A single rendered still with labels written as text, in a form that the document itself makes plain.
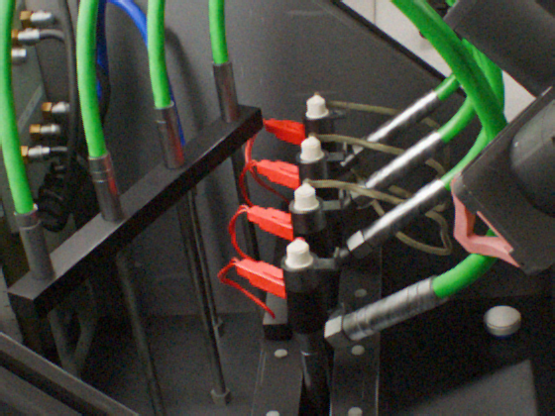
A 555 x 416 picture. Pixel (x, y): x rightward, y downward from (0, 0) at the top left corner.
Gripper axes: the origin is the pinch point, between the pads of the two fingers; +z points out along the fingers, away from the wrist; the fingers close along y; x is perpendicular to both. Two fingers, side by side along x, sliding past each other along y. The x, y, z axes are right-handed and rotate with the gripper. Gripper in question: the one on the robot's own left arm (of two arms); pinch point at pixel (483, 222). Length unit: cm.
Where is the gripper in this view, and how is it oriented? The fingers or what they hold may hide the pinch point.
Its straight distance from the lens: 70.2
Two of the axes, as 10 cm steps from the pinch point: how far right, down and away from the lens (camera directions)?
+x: 6.8, 7.3, -0.6
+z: -2.8, 3.3, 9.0
